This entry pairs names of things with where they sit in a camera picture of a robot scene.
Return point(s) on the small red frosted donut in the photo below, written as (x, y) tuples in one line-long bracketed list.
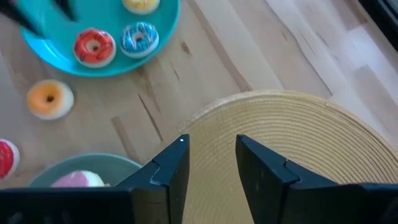
[(84, 49), (6, 158)]

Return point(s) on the small blue frosted donut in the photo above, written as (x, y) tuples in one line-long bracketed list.
[(146, 43)]

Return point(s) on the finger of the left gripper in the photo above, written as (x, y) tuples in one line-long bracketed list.
[(18, 17), (66, 8)]

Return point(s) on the large pink sprinkled donut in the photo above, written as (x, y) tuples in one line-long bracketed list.
[(77, 180)]

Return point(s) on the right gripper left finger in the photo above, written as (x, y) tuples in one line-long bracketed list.
[(169, 174)]

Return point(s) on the small yellow frosted donut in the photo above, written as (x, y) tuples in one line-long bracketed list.
[(141, 6)]

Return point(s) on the small orange frosted donut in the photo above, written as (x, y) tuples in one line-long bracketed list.
[(40, 102)]

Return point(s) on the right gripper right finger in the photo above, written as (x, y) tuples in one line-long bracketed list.
[(267, 186)]

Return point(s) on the teal plate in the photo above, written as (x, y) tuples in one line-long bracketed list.
[(93, 12)]

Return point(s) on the round woven straw placemat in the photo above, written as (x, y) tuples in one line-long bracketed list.
[(295, 124)]

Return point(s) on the grey-green plate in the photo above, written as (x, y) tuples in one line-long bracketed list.
[(105, 166)]

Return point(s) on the black metal table frame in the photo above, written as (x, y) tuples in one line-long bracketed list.
[(384, 18)]

